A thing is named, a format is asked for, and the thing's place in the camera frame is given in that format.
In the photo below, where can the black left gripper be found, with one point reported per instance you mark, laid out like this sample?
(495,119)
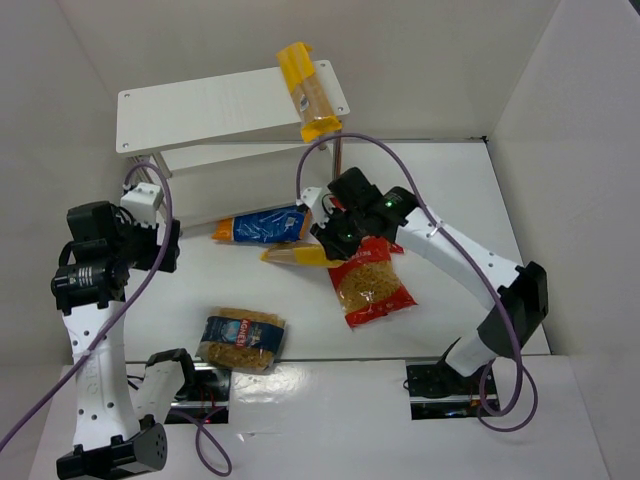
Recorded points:
(163,245)

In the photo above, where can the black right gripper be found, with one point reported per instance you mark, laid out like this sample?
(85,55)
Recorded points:
(332,245)

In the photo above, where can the yellow spaghetti packet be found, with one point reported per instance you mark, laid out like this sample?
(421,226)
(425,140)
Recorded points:
(301,254)
(309,98)

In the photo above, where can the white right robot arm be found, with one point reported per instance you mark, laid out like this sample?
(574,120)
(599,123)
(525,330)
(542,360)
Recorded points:
(514,296)

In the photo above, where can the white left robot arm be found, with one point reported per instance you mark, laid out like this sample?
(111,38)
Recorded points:
(119,434)

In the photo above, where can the blue and orange pasta bag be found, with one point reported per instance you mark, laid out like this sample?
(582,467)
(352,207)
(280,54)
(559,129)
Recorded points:
(280,225)

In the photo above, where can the yellow spaghetti packet on shelf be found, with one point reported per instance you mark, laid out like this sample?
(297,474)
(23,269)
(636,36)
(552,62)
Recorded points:
(309,98)

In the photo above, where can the white two-tier shelf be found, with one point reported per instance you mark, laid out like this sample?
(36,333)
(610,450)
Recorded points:
(229,144)

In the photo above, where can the blue Agnesi pasta bag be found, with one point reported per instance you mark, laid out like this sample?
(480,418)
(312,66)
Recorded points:
(241,340)

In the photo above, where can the red macaroni bag front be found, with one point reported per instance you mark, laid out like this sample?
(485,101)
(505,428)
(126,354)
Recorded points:
(367,286)

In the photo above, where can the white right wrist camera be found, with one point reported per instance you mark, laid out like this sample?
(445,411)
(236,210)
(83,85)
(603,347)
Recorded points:
(318,202)

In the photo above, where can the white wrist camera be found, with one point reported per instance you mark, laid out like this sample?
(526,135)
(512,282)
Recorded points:
(142,201)
(318,202)

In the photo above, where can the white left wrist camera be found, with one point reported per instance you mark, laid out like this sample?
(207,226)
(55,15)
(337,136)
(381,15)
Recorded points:
(142,201)

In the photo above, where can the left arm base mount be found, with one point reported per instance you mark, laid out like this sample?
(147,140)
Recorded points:
(200,395)

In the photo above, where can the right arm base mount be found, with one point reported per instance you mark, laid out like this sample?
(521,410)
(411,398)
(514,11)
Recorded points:
(441,394)

